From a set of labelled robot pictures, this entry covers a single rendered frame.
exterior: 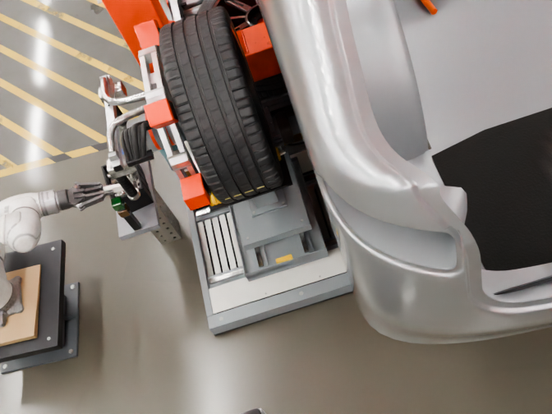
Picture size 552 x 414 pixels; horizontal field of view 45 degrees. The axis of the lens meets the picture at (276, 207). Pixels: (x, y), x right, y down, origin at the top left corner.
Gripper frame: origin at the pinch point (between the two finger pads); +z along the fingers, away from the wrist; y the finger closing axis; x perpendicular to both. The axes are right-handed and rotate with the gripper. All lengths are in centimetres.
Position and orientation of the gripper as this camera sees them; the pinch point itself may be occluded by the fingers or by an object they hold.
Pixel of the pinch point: (112, 188)
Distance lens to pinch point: 255.9
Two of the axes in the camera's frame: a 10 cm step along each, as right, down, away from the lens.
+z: 9.5, -2.2, 2.1
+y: -3.1, -7.8, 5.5
